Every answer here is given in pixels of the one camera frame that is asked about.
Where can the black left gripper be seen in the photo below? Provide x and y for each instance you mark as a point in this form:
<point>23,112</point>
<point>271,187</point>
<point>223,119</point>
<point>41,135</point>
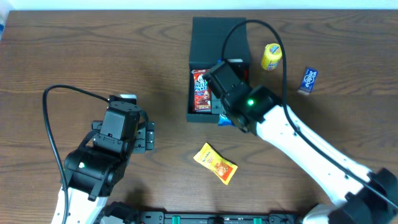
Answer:
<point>149,135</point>

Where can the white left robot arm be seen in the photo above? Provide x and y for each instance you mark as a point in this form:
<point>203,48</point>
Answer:
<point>91,173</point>

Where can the blue Oreo cookie pack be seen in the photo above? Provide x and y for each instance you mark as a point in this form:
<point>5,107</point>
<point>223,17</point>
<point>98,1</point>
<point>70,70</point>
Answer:
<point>224,120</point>

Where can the yellow round candy container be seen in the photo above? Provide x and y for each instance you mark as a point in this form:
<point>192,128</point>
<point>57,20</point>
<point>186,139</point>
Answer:
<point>272,55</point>

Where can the yellow orange snack packet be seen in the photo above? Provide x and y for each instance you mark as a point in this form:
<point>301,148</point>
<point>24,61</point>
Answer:
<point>208,157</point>

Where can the red Hello Panda box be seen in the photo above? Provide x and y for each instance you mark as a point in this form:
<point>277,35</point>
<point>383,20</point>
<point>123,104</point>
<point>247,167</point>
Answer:
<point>201,93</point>

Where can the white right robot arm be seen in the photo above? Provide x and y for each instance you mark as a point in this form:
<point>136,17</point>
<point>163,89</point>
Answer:
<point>357,194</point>

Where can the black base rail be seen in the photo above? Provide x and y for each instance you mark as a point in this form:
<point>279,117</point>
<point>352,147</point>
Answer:
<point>160,217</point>

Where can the black open gift box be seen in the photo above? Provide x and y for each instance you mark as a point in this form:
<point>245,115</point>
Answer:
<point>208,34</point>

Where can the blue Eclipse mint box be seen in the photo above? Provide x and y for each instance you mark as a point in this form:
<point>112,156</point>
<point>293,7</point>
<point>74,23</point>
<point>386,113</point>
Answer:
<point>308,81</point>

